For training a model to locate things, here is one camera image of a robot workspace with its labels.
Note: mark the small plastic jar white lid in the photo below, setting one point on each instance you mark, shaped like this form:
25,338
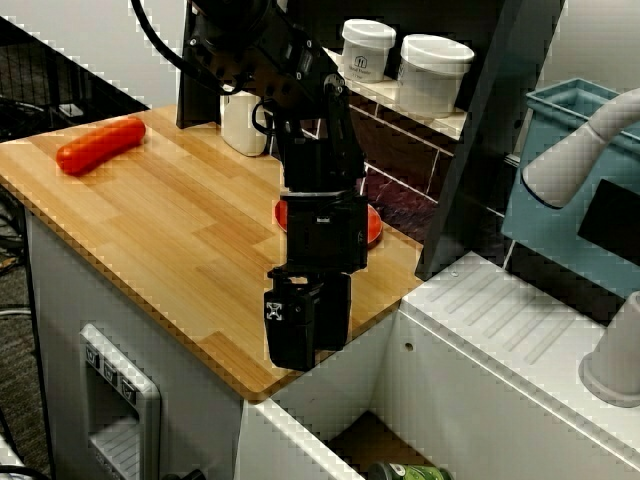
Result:
367,55

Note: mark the wooden table board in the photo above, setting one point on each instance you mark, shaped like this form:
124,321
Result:
65,300

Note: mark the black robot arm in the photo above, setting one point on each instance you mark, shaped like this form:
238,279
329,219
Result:
320,160

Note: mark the green labelled tin can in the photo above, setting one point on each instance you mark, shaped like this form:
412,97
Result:
410,472

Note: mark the grey toy faucet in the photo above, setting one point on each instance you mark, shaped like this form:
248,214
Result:
565,160

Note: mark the red toy sausage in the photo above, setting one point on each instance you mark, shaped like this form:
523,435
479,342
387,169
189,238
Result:
100,145

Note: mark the white toy detergent bottle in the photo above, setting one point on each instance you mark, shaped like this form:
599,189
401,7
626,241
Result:
240,125

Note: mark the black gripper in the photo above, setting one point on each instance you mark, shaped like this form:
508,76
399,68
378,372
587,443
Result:
325,230

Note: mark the dark shelf unit with tiles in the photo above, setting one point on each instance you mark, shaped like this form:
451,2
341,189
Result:
480,175

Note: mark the white washer control panel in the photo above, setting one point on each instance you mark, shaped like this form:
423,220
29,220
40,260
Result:
145,425

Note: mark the red round plate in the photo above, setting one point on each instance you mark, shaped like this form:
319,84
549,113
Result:
375,227

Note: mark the teal plastic bin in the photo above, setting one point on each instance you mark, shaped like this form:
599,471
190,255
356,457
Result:
540,225

